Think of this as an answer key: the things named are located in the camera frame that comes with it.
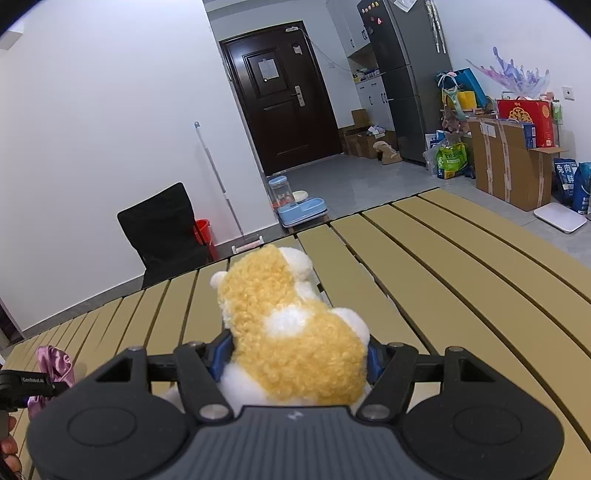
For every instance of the open cardboard box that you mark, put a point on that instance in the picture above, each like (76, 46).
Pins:
(364, 145)

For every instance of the black folding chair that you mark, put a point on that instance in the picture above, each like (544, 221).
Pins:
(161, 230)

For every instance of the white wall cabinet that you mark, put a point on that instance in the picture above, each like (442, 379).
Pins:
(348, 27)

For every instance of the white base cabinet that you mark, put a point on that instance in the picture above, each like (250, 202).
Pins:
(376, 104)

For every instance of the white bathroom scale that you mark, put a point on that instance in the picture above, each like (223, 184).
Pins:
(561, 218)

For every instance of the red gift box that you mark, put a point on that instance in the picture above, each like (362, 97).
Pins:
(526, 113)

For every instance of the blue pet feeder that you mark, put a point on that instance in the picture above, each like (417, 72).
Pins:
(300, 212)

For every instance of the blue gift bag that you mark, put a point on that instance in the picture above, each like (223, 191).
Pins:
(471, 83)

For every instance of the green pet food bag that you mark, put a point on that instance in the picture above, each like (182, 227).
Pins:
(452, 161)

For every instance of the yellow and white plush toy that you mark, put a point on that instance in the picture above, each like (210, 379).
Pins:
(286, 350)

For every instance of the dark brown door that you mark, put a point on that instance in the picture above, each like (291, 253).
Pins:
(281, 124)

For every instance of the yellow gift bag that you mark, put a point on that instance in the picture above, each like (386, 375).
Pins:
(466, 101)

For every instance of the large taped cardboard box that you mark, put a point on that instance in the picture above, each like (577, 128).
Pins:
(508, 170)

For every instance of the dark blue pet food bag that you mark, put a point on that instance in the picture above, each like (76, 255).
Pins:
(565, 182)

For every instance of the red bucket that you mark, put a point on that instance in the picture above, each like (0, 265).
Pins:
(203, 233)

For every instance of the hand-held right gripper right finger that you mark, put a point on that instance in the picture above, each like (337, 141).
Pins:
(373, 362)

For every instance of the person's left hand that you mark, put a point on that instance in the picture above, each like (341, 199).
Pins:
(8, 447)

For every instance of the tan folding table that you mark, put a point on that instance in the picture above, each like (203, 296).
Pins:
(461, 277)

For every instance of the purple satin scrunchie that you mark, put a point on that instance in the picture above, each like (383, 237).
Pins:
(55, 364)

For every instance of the grey refrigerator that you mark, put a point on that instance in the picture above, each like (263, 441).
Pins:
(406, 92)

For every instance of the light blue pet food bag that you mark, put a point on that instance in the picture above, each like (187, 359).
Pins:
(584, 189)

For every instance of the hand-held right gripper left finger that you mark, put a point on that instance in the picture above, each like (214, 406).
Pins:
(221, 355)

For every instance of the flat mop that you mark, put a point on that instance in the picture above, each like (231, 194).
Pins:
(247, 244)

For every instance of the tan fuzzy boot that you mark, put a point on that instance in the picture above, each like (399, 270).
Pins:
(387, 154)

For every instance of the white wall outlet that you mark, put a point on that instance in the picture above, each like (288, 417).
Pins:
(569, 92)

